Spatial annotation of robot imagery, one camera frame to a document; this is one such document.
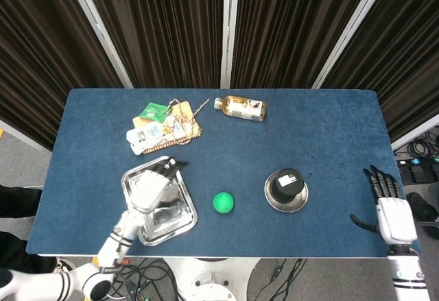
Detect coiled black cables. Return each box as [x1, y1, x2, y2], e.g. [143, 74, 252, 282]
[406, 131, 439, 160]

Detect person in black clothing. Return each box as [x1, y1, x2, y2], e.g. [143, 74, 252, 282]
[0, 186, 58, 275]

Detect amber tea bottle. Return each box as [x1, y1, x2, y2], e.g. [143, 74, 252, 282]
[214, 95, 268, 122]

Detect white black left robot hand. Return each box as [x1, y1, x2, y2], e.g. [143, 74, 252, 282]
[129, 156, 190, 215]

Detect rectangular steel tray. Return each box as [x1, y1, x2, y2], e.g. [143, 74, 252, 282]
[120, 155, 199, 247]

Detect tangled black floor cables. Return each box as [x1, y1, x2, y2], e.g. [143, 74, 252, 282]
[109, 258, 186, 301]

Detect blue table mat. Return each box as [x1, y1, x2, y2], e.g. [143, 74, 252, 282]
[25, 88, 423, 258]

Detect white partition post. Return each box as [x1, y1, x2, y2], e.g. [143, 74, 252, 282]
[311, 0, 395, 89]
[220, 0, 241, 89]
[63, 0, 134, 89]

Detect black power strip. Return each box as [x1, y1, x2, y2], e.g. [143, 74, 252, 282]
[396, 156, 439, 167]

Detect green ball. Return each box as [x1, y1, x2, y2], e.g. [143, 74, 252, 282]
[212, 191, 236, 215]

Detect black shoe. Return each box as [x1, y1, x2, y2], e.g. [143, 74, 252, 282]
[406, 193, 439, 222]

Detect twisted beige rope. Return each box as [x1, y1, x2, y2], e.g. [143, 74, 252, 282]
[164, 97, 211, 144]

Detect black cable with green plug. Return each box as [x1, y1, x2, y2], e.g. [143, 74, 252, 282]
[260, 258, 308, 295]

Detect dark brown curtain panel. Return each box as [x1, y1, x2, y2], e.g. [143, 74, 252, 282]
[231, 0, 380, 89]
[80, 0, 227, 89]
[0, 0, 124, 151]
[322, 0, 439, 143]

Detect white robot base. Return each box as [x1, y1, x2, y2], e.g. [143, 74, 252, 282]
[161, 256, 261, 301]

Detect black cylindrical can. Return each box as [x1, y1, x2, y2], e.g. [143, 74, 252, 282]
[269, 168, 305, 202]

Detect woven bamboo tray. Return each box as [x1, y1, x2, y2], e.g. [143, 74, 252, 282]
[132, 100, 202, 154]

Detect white sneaker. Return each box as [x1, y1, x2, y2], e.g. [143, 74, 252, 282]
[54, 258, 75, 274]

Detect black floor pedal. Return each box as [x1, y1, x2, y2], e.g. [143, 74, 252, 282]
[399, 165, 439, 185]

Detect small printed snack packet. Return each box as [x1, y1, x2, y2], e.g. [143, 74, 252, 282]
[163, 115, 193, 141]

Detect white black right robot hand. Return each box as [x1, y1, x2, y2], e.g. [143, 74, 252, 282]
[349, 165, 418, 246]

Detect white snack packet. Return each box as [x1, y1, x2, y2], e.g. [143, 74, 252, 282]
[126, 125, 165, 156]

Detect white partition rail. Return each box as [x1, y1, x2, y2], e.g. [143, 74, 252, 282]
[390, 114, 439, 151]
[0, 119, 52, 153]

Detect green snack packet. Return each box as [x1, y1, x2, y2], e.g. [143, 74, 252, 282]
[139, 102, 168, 123]

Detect round steel plate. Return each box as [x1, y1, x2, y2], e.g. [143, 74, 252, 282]
[263, 172, 309, 214]

